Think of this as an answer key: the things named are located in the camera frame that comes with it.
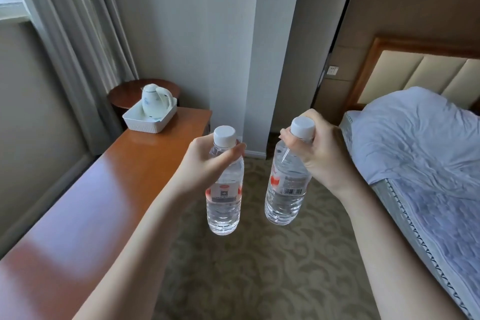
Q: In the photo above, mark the person's right hand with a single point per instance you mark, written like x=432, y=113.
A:
x=330, y=154

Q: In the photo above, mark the person's left hand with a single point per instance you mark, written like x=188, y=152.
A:
x=197, y=166

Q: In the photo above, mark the person's left thumb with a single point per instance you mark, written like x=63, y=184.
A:
x=232, y=154

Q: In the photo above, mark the person's right thumb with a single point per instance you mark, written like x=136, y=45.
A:
x=302, y=153

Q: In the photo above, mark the clear water bottle barcode label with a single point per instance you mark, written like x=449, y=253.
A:
x=281, y=199

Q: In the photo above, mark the clear water bottle red label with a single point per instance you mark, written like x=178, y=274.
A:
x=224, y=211

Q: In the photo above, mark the person's right forearm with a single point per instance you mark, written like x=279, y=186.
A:
x=390, y=256

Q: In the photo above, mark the person's left forearm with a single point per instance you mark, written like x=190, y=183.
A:
x=142, y=252

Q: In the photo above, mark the white plastic tray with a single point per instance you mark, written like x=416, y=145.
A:
x=146, y=124

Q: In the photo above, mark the white electric kettle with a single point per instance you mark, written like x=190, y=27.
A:
x=153, y=102

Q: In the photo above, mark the white duvet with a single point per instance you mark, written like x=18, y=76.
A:
x=420, y=143

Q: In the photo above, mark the round dark wooden table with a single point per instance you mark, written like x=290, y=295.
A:
x=125, y=93

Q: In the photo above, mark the long orange wooden desk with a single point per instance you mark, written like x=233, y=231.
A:
x=93, y=196

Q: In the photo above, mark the padded wooden headboard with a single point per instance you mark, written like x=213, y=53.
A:
x=423, y=68

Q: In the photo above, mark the grey curtain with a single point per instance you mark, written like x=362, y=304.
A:
x=75, y=31

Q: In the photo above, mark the white wall socket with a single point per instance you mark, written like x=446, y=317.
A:
x=332, y=70

